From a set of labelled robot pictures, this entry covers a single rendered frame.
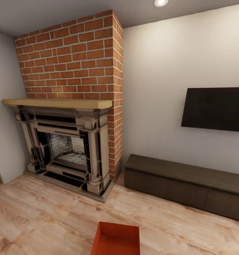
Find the storage box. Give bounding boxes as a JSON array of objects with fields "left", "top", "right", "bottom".
[{"left": 91, "top": 221, "right": 140, "bottom": 255}]

